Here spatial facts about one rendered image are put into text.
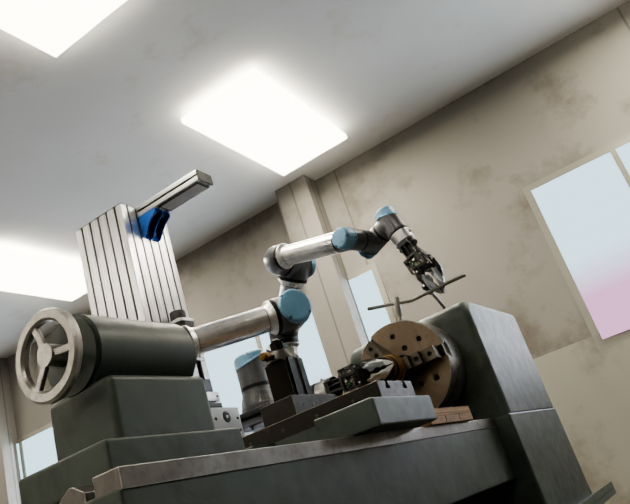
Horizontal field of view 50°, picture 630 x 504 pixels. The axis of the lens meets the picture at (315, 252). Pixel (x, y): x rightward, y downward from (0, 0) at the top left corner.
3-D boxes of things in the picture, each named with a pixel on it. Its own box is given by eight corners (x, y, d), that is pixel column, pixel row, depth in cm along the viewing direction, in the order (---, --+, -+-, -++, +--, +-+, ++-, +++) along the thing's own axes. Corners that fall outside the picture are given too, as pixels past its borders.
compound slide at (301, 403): (310, 424, 178) (305, 406, 180) (341, 412, 173) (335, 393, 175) (264, 429, 161) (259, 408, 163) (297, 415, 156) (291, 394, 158)
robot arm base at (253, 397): (234, 418, 245) (228, 392, 249) (258, 417, 258) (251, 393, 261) (267, 404, 239) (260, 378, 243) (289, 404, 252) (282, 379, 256)
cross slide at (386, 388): (277, 454, 177) (272, 437, 179) (417, 398, 159) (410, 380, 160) (234, 461, 162) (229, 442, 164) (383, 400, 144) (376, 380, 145)
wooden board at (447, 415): (368, 458, 205) (364, 445, 206) (473, 419, 189) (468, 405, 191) (316, 468, 180) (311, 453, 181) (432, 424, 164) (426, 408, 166)
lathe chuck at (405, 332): (380, 427, 221) (364, 333, 230) (471, 413, 206) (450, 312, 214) (367, 428, 213) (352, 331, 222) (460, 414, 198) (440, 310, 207)
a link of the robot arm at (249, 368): (233, 392, 251) (225, 358, 256) (260, 389, 261) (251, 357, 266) (253, 381, 244) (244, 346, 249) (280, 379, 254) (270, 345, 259)
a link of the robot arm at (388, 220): (380, 220, 238) (396, 204, 234) (397, 243, 233) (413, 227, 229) (367, 219, 233) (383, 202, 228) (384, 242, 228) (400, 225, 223)
